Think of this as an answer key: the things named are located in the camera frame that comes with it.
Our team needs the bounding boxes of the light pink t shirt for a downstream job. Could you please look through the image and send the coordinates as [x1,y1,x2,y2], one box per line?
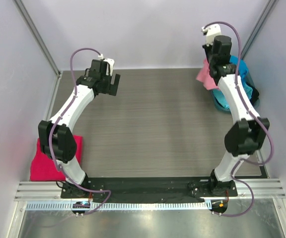
[196,59,219,91]

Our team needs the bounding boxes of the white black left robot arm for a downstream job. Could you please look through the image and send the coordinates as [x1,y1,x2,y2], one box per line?
[38,59,120,187]

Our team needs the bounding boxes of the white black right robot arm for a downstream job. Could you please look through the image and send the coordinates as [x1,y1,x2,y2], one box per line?
[197,35,270,196]

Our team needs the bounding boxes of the blue t shirt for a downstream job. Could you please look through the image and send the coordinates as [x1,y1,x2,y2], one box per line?
[212,60,249,112]

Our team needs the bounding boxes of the teal plastic basket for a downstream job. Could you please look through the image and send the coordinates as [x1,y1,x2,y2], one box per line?
[211,73,260,114]

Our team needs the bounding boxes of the cyan t shirt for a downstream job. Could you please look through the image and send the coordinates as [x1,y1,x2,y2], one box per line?
[242,82,253,100]

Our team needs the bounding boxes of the black t shirt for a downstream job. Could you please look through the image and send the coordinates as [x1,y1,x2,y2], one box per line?
[250,87,260,106]

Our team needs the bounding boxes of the magenta folded t shirt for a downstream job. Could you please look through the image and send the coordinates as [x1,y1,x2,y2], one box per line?
[30,135,85,184]

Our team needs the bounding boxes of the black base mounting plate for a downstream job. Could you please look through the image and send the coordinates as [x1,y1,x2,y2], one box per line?
[60,176,238,199]

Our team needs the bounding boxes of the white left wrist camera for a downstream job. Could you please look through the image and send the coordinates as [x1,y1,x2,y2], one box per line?
[98,54,115,76]

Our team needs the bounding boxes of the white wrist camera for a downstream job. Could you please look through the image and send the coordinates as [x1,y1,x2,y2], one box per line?
[98,54,115,76]
[202,24,221,46]

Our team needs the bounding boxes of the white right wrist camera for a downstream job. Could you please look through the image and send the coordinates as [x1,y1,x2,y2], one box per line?
[202,24,221,46]

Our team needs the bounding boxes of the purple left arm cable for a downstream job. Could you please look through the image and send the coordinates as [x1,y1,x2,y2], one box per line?
[49,48,112,215]

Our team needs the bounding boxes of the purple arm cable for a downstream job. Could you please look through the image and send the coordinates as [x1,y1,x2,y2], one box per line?
[49,48,112,215]
[204,21,275,217]

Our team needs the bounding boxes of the right aluminium corner post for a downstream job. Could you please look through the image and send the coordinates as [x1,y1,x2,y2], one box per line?
[241,0,279,59]

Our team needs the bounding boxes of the aluminium corner post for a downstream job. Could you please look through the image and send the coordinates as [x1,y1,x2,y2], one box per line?
[12,0,62,79]
[241,0,279,59]

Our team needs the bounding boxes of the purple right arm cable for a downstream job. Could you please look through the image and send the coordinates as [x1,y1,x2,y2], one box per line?
[204,21,275,217]

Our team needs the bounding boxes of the left aluminium corner post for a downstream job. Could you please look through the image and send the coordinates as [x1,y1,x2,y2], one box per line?
[12,0,62,79]

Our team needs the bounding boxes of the aluminium frame rail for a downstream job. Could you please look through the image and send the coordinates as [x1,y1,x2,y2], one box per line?
[14,179,285,203]

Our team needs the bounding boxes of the slotted white cable duct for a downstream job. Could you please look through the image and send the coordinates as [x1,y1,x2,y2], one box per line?
[26,200,212,212]

